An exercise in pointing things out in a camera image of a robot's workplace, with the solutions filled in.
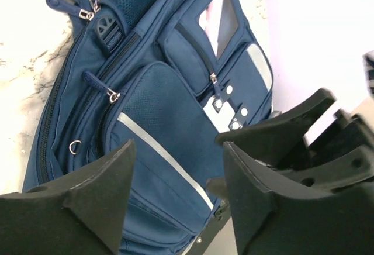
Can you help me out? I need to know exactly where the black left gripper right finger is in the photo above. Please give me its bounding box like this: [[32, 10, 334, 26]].
[[223, 142, 373, 254]]

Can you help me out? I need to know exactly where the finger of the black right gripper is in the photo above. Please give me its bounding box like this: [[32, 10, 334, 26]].
[[205, 143, 374, 197], [215, 88, 335, 167]]

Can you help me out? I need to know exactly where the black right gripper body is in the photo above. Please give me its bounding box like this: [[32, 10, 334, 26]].
[[309, 109, 373, 161]]

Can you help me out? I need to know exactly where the navy blue student backpack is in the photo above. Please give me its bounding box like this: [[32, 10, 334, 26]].
[[23, 0, 272, 254]]

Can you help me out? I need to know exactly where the pink ruler in pocket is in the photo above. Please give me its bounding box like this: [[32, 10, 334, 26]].
[[199, 0, 224, 56]]

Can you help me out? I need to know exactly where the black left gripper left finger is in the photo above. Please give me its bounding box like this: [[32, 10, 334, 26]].
[[1, 140, 136, 254]]

